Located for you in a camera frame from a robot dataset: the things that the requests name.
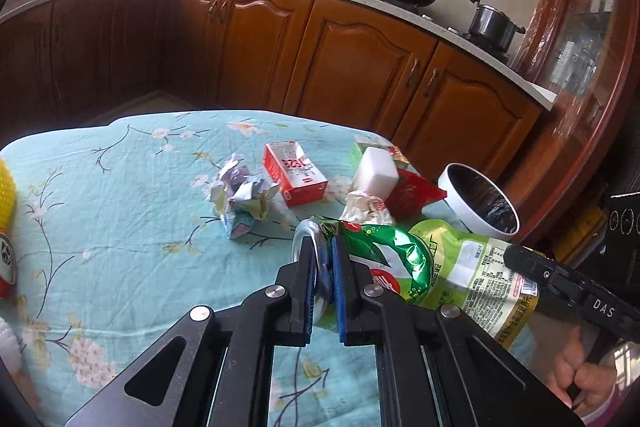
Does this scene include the crushed red soda can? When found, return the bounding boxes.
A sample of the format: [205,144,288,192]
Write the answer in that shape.
[0,228,19,301]

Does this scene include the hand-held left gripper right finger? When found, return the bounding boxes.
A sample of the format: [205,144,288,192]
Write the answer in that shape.
[329,236,587,427]

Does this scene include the steel stock pot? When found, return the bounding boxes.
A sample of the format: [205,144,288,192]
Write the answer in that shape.
[467,0,527,51]

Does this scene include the wood framed glass door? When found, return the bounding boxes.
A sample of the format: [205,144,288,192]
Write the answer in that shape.
[499,0,640,260]

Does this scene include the wooden base cabinets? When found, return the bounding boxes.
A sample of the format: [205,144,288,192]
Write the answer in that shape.
[0,0,547,190]

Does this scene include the white foam block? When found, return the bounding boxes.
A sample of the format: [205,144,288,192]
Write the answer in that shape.
[352,146,401,202]

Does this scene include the red foil wrapper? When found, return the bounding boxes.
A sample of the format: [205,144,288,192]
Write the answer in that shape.
[384,169,448,221]

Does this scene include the printed paper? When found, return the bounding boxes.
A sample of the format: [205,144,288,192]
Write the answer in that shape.
[209,153,282,241]

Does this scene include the person's right hand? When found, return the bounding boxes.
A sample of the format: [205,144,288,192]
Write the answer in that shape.
[547,326,632,423]

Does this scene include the black gas stove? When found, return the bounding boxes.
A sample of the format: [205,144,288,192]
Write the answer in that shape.
[369,0,512,64]

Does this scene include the red and white carton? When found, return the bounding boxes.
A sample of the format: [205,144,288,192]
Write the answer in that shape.
[263,140,329,207]

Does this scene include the yellow-green snack bag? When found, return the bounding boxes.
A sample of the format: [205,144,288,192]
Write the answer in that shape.
[407,219,542,351]

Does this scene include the crushed green soda can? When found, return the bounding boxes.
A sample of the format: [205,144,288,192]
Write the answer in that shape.
[292,215,437,333]

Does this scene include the white tissue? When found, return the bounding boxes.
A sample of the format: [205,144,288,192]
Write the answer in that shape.
[341,190,397,226]

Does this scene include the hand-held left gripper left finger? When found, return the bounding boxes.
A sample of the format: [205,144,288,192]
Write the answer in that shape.
[65,251,322,427]

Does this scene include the yellow foam fruit net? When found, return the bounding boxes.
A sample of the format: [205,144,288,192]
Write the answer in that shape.
[0,156,19,229]

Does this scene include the white foam fruit net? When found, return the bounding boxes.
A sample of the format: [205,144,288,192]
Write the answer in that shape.
[0,316,24,374]

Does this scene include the white bin with black liner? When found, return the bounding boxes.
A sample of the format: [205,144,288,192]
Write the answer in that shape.
[438,162,521,243]

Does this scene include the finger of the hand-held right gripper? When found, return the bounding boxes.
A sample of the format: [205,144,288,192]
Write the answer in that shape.
[502,244,587,324]

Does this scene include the floral light blue tablecloth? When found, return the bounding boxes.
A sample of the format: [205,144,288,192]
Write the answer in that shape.
[0,109,540,427]

